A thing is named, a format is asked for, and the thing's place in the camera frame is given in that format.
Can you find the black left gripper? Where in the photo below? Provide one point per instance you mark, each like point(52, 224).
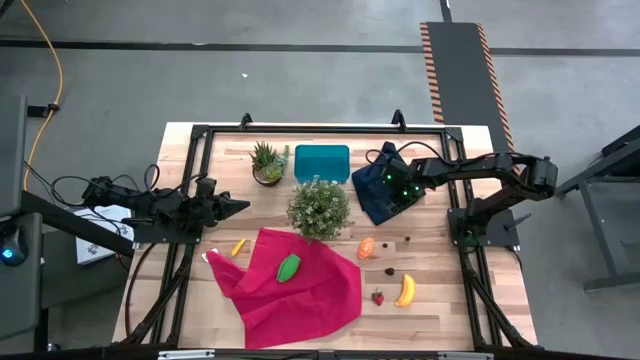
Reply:
point(205, 210)

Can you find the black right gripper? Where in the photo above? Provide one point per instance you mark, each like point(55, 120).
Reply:
point(400, 180)

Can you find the small yellow toy pepper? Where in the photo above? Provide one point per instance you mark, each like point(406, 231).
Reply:
point(238, 247)

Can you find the orange toy mandarin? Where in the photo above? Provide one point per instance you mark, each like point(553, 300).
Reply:
point(366, 248)

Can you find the dark toy blackberry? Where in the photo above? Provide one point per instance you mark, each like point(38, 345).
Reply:
point(389, 271)

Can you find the green toy cucumber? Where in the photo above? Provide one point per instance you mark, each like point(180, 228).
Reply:
point(289, 268)

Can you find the yellow toy banana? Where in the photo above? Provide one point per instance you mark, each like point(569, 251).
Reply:
point(407, 292)

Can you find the red toy strawberry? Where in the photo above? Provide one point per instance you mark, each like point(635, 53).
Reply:
point(378, 299)

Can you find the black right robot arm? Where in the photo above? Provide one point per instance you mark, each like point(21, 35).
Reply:
point(480, 167)

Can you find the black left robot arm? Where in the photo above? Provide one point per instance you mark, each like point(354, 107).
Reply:
point(150, 202)

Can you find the navy blue cloth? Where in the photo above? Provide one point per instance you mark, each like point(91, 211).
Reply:
point(370, 190)

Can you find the small white tag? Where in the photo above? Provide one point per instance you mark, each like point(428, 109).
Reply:
point(206, 256)

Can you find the potted succulent plant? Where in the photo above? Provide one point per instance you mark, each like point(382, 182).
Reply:
point(267, 165)

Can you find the bushy potted plant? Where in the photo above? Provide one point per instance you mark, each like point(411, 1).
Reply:
point(320, 210)

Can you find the teal plastic container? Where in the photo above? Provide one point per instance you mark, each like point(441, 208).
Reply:
point(322, 164)

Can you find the red cloth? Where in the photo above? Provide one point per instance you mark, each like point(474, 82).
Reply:
point(300, 310)

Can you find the white printed box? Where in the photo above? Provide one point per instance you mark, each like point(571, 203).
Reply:
point(100, 250)

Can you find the black striped floor mat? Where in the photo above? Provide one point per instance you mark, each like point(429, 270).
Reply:
point(460, 75)

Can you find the dark grey workstation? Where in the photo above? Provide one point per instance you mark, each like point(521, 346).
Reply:
point(15, 150)

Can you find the black computer mouse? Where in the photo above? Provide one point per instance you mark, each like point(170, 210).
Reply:
point(10, 247)

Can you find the grey metal table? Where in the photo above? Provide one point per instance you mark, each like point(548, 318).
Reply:
point(625, 147)

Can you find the black aluminium table frame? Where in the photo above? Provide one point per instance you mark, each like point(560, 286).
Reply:
point(350, 129)

